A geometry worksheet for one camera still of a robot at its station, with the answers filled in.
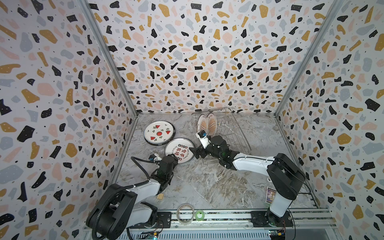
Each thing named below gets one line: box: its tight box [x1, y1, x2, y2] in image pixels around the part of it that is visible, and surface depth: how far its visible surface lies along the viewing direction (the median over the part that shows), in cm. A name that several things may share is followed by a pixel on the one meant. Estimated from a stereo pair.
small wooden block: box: [156, 193, 164, 200], surface depth 81 cm
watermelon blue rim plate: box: [144, 120, 176, 146], surface depth 108 cm
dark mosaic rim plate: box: [144, 120, 176, 146], surface depth 108 cm
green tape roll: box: [195, 210, 205, 222], surface depth 77 cm
